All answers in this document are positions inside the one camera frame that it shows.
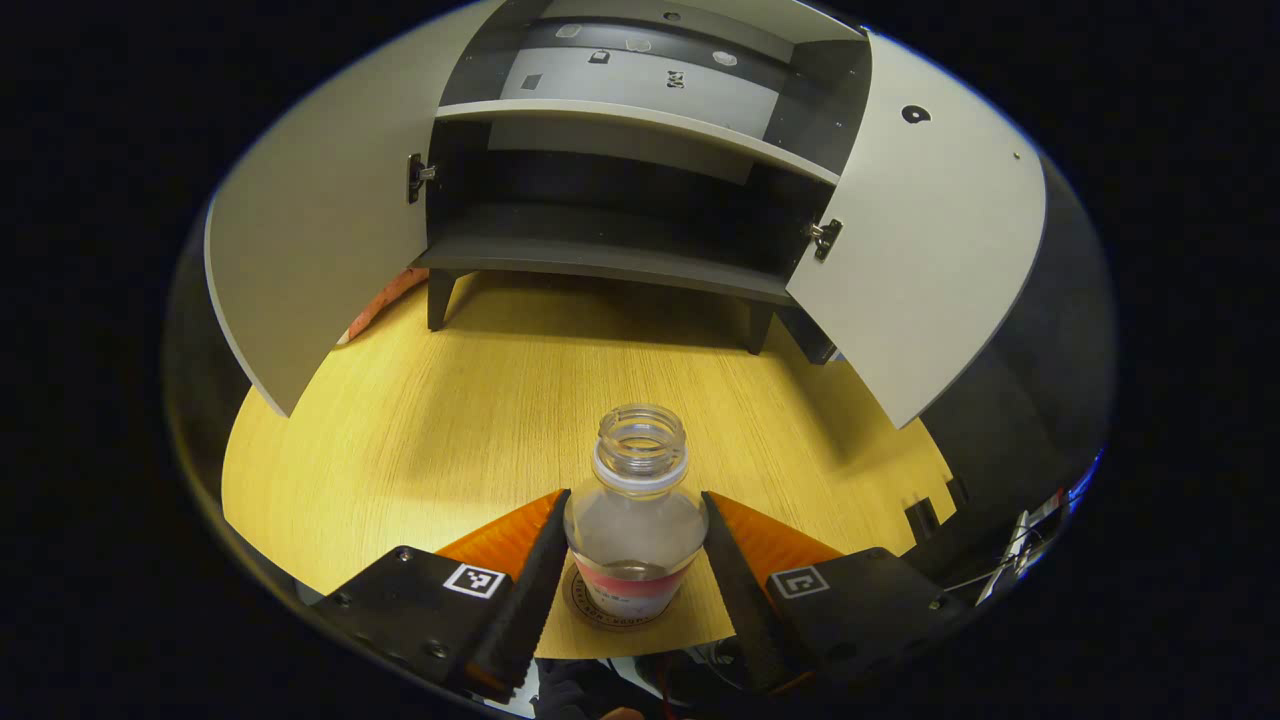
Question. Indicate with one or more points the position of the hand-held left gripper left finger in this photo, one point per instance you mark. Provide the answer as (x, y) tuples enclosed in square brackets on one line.
[(520, 600)]

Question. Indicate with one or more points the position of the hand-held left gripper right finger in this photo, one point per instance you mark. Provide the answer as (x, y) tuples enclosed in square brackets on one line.
[(745, 600)]

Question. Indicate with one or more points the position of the clear glass bottle red label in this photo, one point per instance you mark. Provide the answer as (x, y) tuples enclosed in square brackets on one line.
[(635, 530)]

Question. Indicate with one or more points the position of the white and grey cabinet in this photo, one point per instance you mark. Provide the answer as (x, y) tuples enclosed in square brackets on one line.
[(620, 260)]

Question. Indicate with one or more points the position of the white cabinet door cat sticker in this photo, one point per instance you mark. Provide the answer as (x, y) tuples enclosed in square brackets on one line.
[(920, 250)]

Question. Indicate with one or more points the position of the white cabinet door camera sticker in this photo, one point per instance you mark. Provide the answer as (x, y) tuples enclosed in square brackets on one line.
[(320, 220)]

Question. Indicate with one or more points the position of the metal door hinge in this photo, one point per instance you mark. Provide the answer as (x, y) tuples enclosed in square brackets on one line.
[(825, 238), (418, 177)]

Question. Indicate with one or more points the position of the dark cloth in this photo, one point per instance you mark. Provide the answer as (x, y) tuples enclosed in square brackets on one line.
[(570, 690)]

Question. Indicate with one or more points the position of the small black block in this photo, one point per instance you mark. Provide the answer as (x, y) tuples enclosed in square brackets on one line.
[(921, 520), (958, 492)]

